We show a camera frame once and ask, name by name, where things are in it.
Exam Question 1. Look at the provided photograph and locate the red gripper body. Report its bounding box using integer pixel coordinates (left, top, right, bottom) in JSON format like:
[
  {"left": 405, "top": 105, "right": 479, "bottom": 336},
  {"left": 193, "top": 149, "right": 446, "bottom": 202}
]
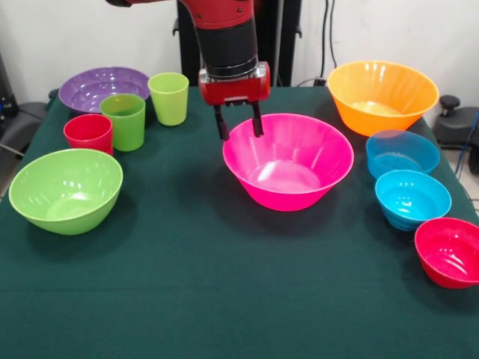
[{"left": 198, "top": 61, "right": 272, "bottom": 107}]

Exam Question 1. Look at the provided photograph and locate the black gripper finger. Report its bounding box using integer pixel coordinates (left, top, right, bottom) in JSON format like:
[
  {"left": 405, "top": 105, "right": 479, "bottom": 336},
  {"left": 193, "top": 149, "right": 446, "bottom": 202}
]
[
  {"left": 213, "top": 104, "right": 230, "bottom": 141},
  {"left": 251, "top": 101, "right": 265, "bottom": 138}
]

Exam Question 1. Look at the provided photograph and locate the pink bowl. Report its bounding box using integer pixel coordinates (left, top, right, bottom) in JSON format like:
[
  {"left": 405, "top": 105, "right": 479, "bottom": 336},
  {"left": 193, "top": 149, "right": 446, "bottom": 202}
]
[{"left": 222, "top": 113, "right": 356, "bottom": 212}]

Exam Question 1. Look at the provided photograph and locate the red cup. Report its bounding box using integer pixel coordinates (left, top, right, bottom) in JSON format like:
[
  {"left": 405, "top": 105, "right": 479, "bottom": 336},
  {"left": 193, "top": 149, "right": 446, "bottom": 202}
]
[{"left": 63, "top": 114, "right": 115, "bottom": 157}]

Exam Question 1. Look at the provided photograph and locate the light green cup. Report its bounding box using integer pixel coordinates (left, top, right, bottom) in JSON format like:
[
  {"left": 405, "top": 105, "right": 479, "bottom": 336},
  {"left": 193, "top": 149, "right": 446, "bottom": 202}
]
[{"left": 147, "top": 72, "right": 190, "bottom": 126}]

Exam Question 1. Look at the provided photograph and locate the dark green cup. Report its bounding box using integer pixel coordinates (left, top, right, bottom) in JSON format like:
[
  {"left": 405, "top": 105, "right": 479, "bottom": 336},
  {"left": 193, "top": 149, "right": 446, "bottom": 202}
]
[{"left": 100, "top": 93, "right": 147, "bottom": 153}]

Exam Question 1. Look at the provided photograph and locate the orange bowl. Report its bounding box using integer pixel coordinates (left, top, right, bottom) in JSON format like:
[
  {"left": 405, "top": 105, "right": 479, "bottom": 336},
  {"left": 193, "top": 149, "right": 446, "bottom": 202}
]
[{"left": 327, "top": 60, "right": 441, "bottom": 138}]

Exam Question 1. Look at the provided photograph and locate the purple bowl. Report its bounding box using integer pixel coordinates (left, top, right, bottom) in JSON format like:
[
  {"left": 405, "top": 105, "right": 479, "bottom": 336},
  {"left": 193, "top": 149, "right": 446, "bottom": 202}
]
[{"left": 58, "top": 66, "right": 151, "bottom": 116}]

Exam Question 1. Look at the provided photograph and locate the translucent blue bowl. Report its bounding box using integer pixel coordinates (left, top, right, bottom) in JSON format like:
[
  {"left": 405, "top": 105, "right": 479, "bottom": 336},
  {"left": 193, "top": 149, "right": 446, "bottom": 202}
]
[{"left": 365, "top": 129, "right": 442, "bottom": 180}]

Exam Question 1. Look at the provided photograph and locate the dark green table cloth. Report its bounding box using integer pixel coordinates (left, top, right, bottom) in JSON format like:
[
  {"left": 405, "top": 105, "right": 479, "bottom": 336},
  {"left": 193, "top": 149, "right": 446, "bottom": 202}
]
[{"left": 0, "top": 85, "right": 479, "bottom": 359}]

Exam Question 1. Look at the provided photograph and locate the turquoise bowl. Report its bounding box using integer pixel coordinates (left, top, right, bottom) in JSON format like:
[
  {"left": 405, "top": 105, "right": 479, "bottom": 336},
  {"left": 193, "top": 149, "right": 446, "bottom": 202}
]
[{"left": 374, "top": 169, "right": 453, "bottom": 232}]

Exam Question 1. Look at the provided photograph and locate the green bowl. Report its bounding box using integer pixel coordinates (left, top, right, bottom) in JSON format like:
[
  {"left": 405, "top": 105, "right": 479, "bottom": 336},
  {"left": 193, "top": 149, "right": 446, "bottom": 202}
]
[{"left": 7, "top": 148, "right": 124, "bottom": 236}]

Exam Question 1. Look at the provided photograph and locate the red bowl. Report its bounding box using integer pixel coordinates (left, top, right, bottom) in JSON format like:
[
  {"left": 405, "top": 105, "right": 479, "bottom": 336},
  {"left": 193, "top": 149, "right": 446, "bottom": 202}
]
[{"left": 414, "top": 217, "right": 479, "bottom": 289}]

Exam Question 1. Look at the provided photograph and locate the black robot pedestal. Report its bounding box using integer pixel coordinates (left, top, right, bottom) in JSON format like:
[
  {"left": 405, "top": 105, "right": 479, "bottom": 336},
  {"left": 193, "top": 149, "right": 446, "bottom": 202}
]
[{"left": 172, "top": 0, "right": 303, "bottom": 88}]

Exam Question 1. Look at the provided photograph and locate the black wall cable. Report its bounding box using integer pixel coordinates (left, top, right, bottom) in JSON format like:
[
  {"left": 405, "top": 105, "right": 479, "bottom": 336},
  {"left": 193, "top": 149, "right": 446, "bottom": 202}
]
[{"left": 322, "top": 0, "right": 338, "bottom": 72}]

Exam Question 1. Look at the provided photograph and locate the dark grey pedestal leg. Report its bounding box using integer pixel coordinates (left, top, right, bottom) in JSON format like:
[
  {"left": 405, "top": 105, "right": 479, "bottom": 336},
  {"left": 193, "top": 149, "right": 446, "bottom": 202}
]
[
  {"left": 433, "top": 95, "right": 479, "bottom": 150},
  {"left": 0, "top": 101, "right": 48, "bottom": 158}
]

